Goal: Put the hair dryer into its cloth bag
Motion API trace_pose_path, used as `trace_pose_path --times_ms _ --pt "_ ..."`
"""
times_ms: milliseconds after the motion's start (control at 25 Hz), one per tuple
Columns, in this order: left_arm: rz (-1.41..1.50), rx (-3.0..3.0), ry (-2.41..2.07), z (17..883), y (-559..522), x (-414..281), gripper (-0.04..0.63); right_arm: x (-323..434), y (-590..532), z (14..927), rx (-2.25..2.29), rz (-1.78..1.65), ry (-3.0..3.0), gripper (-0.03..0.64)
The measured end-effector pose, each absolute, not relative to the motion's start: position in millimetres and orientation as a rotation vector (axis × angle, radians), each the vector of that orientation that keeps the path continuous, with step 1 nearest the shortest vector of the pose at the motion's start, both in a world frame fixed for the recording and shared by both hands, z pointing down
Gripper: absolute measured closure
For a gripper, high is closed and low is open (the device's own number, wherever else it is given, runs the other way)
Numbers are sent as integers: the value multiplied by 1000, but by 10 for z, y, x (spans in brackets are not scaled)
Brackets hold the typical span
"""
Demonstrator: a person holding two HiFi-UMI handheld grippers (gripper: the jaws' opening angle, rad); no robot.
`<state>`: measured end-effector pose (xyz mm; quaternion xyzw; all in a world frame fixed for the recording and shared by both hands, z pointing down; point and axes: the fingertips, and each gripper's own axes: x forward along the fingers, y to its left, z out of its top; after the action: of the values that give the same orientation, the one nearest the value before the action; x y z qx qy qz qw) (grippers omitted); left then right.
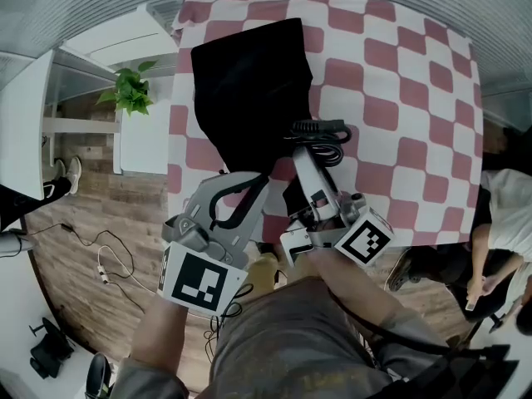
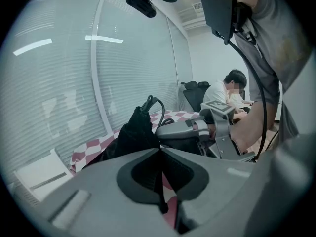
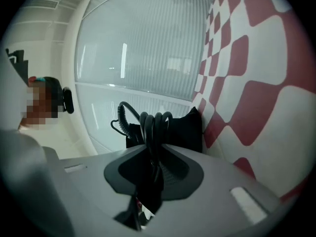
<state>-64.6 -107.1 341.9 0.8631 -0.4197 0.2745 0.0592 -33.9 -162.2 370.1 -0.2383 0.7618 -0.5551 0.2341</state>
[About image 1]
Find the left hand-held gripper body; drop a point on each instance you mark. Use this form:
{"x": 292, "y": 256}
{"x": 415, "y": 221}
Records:
{"x": 199, "y": 281}

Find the white desk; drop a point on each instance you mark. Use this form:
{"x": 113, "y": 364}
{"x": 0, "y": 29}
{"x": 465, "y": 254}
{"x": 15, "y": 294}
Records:
{"x": 21, "y": 131}

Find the person's grey shirt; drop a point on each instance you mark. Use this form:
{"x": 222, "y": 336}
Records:
{"x": 291, "y": 339}

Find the person's left forearm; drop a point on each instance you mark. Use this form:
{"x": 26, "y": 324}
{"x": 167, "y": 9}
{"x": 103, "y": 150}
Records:
{"x": 160, "y": 335}

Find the small green potted plant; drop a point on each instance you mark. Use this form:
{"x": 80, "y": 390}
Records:
{"x": 131, "y": 92}

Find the red white checkered tablecloth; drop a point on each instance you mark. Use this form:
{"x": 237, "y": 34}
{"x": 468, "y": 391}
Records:
{"x": 395, "y": 77}

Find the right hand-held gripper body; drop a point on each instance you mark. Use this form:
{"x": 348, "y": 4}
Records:
{"x": 363, "y": 239}

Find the black cloth bag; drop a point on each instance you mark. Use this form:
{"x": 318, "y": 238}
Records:
{"x": 249, "y": 90}

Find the black chest pack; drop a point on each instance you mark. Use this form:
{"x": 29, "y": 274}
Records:
{"x": 449, "y": 376}

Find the white power strip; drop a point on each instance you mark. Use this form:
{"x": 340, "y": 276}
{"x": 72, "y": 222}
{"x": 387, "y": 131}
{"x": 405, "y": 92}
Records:
{"x": 104, "y": 274}

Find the grey device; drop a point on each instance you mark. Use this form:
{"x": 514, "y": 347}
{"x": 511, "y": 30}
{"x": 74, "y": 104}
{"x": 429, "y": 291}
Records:
{"x": 14, "y": 243}

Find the person's khaki trousers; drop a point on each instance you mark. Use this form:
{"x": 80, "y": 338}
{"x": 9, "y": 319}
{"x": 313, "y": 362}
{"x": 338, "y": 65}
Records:
{"x": 262, "y": 270}

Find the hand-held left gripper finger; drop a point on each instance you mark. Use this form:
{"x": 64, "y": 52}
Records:
{"x": 249, "y": 231}
{"x": 199, "y": 202}

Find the black office chair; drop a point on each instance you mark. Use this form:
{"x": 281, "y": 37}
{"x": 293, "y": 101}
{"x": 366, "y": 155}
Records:
{"x": 498, "y": 156}

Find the person's right forearm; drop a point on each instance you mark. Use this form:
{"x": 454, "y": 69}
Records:
{"x": 357, "y": 289}

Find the white chair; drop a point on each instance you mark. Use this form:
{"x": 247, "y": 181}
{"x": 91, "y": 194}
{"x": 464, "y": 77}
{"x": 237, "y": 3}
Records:
{"x": 141, "y": 148}

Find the small black stand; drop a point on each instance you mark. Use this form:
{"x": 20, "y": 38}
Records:
{"x": 50, "y": 351}

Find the person's left black shoe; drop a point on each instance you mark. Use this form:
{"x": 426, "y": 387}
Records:
{"x": 266, "y": 248}

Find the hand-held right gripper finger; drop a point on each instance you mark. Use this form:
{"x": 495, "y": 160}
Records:
{"x": 311, "y": 177}

